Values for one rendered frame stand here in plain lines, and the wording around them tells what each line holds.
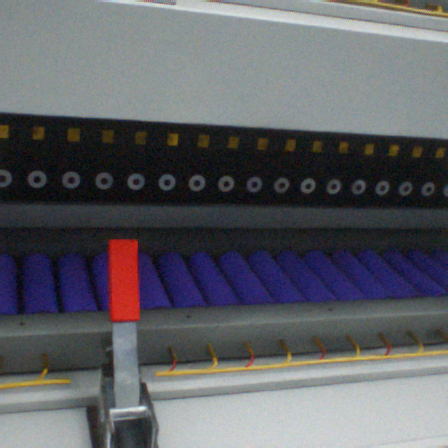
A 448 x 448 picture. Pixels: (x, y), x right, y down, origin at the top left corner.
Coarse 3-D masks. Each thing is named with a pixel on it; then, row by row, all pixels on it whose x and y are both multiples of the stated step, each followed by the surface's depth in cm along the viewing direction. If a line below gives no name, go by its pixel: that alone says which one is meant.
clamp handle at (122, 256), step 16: (112, 240) 27; (128, 240) 27; (112, 256) 26; (128, 256) 27; (112, 272) 26; (128, 272) 27; (112, 288) 26; (128, 288) 26; (112, 304) 26; (128, 304) 26; (112, 320) 26; (128, 320) 26; (112, 336) 26; (128, 336) 26; (128, 352) 26; (128, 368) 26; (128, 384) 26; (128, 400) 26
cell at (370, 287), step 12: (336, 252) 43; (348, 252) 43; (336, 264) 43; (348, 264) 42; (360, 264) 42; (348, 276) 41; (360, 276) 40; (372, 276) 40; (360, 288) 40; (372, 288) 39; (384, 288) 39
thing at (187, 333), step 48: (0, 336) 28; (48, 336) 29; (96, 336) 30; (144, 336) 31; (192, 336) 32; (240, 336) 33; (288, 336) 34; (336, 336) 35; (384, 336) 36; (432, 336) 37; (0, 384) 28; (48, 384) 28
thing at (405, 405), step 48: (96, 384) 30; (336, 384) 33; (384, 384) 33; (432, 384) 34; (0, 432) 26; (48, 432) 27; (192, 432) 28; (240, 432) 28; (288, 432) 29; (336, 432) 29; (384, 432) 30; (432, 432) 30
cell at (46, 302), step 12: (24, 264) 36; (36, 264) 36; (48, 264) 36; (24, 276) 35; (36, 276) 34; (48, 276) 35; (24, 288) 34; (36, 288) 33; (48, 288) 34; (24, 300) 33; (36, 300) 32; (48, 300) 33; (24, 312) 32; (36, 312) 31; (48, 312) 32
